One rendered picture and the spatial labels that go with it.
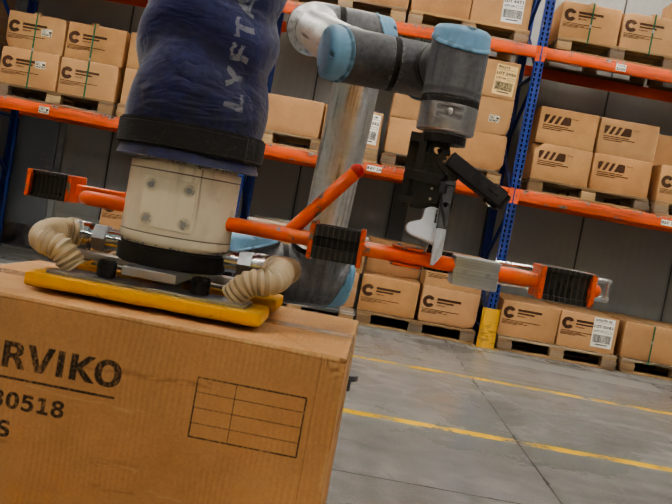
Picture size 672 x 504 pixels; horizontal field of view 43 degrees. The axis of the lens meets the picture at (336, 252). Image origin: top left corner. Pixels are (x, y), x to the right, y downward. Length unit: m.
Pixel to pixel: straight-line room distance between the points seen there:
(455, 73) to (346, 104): 0.71
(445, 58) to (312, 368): 0.51
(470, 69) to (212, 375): 0.59
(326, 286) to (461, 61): 0.94
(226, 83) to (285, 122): 7.25
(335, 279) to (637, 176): 6.98
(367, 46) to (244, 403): 0.60
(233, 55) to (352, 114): 0.76
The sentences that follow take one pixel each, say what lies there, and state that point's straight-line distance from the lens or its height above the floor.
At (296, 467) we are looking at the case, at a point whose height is 0.79.
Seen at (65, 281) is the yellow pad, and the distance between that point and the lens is 1.24.
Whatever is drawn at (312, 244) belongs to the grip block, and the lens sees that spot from 1.27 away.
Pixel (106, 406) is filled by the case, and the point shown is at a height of 0.82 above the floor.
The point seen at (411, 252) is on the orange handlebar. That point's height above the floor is 1.09.
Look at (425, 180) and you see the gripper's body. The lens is 1.29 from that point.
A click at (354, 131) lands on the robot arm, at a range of 2.00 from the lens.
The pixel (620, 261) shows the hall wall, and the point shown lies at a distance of 10.23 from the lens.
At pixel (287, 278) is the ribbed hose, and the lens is 1.22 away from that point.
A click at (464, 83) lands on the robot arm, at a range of 1.30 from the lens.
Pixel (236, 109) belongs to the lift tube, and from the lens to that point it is 1.25.
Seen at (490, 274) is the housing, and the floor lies 1.08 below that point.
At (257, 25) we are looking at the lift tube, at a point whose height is 1.38.
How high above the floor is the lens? 1.14
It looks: 3 degrees down
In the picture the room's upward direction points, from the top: 10 degrees clockwise
